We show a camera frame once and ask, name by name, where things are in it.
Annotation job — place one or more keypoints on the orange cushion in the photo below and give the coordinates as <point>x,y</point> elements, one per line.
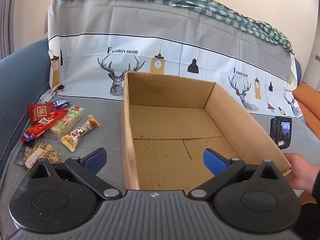
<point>308,100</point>

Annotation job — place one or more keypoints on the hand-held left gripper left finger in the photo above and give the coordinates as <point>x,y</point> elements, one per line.
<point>96,158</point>

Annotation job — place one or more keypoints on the grey curtain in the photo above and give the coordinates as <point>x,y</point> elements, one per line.
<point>7,17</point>

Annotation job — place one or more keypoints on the purple snack bar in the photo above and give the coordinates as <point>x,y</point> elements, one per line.
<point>60,103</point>

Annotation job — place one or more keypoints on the clear seeded cracker packet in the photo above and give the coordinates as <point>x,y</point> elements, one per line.
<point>42,152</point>

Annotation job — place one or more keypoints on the cardboard box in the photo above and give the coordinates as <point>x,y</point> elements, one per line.
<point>170,122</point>

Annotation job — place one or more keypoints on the yellow cartoon snack packet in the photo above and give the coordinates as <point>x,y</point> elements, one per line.
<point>77,133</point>

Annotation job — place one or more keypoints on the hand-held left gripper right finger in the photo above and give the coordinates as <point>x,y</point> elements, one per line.
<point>215,160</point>

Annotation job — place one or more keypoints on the clear green label sandwich packet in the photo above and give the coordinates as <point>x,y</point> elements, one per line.
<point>67,122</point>

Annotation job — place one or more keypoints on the blue fabric sofa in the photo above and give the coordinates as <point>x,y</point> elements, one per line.
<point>20,80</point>

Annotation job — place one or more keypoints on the person's right hand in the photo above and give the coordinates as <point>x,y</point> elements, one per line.
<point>302,172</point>

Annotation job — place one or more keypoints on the long red snack packet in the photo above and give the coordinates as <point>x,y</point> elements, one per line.
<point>42,126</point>

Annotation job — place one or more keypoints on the red square snack packet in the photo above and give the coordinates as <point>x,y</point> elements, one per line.
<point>40,112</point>

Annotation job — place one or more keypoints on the dark snack packet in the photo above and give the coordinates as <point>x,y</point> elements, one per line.
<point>20,155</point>

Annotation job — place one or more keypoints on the grey deer print sofa cover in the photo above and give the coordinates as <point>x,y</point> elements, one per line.
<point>150,22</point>

